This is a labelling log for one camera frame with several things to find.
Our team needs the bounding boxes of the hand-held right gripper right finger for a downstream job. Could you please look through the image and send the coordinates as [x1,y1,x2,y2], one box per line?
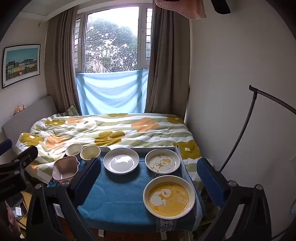
[196,158,272,241]

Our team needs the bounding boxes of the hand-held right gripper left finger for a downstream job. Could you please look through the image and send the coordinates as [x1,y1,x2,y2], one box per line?
[26,157,103,241]

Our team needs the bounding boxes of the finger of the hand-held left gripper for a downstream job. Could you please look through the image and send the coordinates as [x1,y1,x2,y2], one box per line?
[0,146,39,177]
[0,138,14,156]

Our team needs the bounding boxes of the cream round bowl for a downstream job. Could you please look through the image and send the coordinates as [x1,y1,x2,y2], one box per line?
[80,146,102,161]

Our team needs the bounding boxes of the pink scalloped bowl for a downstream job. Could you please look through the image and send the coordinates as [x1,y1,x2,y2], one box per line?
[52,156,80,181]

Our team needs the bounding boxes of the white duck plate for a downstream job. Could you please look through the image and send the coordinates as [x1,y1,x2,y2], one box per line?
[145,149,181,175]

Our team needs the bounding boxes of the person's left hand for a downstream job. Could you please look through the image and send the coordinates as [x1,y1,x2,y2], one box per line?
[7,205,22,235]

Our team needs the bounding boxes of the white round bowl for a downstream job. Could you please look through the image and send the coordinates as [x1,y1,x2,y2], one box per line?
[65,143,83,158]

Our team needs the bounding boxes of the blue table mat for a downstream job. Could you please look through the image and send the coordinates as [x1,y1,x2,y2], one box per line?
[77,148,204,233]

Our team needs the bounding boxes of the grey plate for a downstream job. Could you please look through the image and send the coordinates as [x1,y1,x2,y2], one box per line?
[103,148,140,175]

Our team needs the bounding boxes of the grey padded headboard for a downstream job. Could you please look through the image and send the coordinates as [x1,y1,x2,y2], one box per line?
[2,95,57,139]

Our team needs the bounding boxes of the yellow duck plate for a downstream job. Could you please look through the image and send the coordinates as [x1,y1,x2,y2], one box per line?
[143,175,196,219]

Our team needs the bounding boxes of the floral striped blanket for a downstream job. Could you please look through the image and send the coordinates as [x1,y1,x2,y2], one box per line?
[16,113,201,186]

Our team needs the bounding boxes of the green floral pillow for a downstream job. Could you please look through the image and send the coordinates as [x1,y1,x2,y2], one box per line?
[57,105,80,117]

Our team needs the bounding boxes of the black curved lamp stand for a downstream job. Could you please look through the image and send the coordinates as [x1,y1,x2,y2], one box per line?
[218,85,296,173]

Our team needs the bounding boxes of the light blue window cloth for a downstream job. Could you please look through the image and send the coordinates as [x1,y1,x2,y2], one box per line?
[76,69,149,115]

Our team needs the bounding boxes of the brown curtain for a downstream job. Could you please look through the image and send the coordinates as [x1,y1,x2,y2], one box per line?
[145,7,190,114]
[45,7,82,115]

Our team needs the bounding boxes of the window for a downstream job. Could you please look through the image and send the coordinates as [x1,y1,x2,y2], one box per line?
[74,6,153,74]

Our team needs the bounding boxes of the pink hanging cloth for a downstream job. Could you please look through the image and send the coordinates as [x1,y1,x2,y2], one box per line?
[154,0,207,19]

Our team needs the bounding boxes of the framed wall poster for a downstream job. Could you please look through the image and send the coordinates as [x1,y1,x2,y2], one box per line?
[2,44,41,89]

